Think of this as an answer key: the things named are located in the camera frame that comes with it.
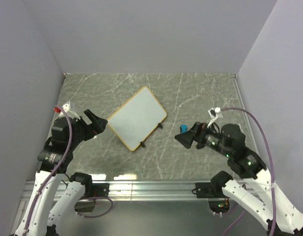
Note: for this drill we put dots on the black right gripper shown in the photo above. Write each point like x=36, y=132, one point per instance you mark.
x=196, y=133

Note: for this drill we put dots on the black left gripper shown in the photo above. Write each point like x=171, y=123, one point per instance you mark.
x=98, y=124

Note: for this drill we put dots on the blue whiteboard eraser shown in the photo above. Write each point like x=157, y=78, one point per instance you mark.
x=183, y=128

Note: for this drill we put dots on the yellow framed whiteboard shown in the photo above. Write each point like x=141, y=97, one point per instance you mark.
x=137, y=118

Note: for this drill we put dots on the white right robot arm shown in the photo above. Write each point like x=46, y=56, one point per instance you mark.
x=272, y=209

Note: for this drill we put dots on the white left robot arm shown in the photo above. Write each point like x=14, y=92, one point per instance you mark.
x=43, y=216

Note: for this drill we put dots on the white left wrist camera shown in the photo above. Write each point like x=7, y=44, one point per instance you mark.
x=68, y=108

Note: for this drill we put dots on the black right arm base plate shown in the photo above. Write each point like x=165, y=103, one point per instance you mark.
x=207, y=190

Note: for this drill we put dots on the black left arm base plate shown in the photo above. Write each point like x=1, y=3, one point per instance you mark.
x=100, y=190

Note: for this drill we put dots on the aluminium front rail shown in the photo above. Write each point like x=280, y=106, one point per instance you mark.
x=127, y=190

